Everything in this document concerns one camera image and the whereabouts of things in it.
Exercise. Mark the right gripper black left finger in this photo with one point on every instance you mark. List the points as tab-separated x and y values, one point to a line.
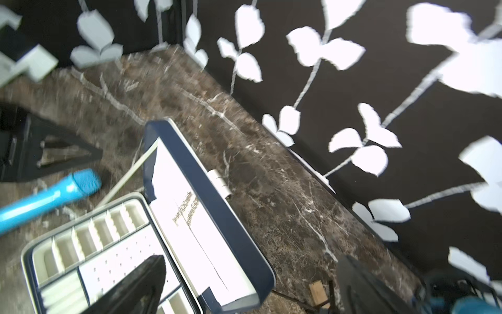
138	292

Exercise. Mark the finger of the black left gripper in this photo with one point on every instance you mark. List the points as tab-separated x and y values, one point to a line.
24	138

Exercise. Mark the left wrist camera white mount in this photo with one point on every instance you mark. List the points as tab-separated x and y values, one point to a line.
20	55

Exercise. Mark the cyan ball on tripod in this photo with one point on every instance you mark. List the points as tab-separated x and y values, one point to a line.
468	305

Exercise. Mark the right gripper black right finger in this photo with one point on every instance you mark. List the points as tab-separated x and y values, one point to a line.
362	292

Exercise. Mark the cyan marker pen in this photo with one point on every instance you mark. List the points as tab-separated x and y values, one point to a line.
75	187

